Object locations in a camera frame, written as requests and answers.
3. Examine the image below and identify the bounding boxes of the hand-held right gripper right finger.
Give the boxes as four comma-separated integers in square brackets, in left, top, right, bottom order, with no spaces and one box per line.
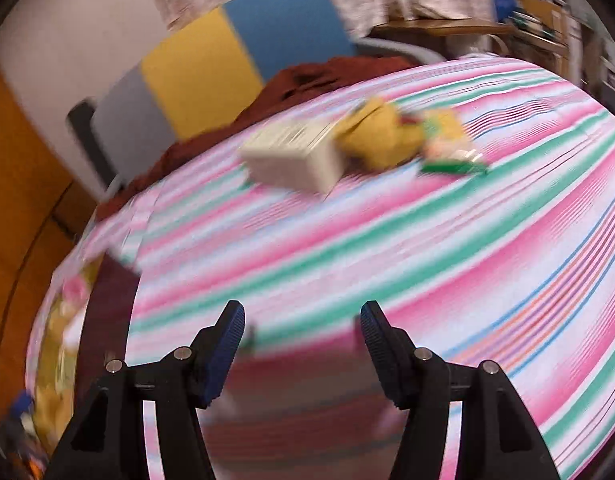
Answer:
[360,301,561,480]

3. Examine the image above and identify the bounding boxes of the grey curved frame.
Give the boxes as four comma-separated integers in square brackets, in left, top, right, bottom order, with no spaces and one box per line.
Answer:
[355,36,445,64]

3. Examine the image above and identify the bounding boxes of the green and yellow packet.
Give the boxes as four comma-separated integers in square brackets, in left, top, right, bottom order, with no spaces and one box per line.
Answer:
[418,110,489,177]

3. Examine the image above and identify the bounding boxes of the brown cardboard box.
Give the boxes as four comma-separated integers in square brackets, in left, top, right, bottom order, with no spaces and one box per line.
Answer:
[517,0,568,41]

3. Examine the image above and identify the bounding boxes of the yellow knitted cloth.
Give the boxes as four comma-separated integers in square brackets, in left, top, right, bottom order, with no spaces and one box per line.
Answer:
[335,99,425,170]

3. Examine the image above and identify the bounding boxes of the cream rectangular box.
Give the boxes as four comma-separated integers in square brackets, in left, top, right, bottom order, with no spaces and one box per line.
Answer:
[238,121,345,196]

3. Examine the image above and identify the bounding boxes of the pink green striped bedsheet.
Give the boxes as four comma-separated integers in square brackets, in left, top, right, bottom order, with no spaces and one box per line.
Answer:
[24,57,615,480]

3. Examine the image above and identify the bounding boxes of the maroon storage box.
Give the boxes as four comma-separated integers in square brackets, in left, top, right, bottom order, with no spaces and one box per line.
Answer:
[34,252,138,456]

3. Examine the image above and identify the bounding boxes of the wooden desk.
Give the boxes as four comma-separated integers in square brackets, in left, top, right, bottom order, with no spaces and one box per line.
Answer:
[372,17,568,76]

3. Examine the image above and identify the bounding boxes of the wooden panelled wardrobe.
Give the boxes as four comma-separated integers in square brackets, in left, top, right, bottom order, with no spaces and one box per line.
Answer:
[0,55,103,426]

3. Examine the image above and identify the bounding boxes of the brown crumpled cloth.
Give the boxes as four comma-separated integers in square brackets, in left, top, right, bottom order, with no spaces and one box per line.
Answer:
[96,56,423,221]

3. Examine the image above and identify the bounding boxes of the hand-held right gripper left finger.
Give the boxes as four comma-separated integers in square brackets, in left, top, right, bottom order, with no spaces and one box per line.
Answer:
[44,300,246,480]

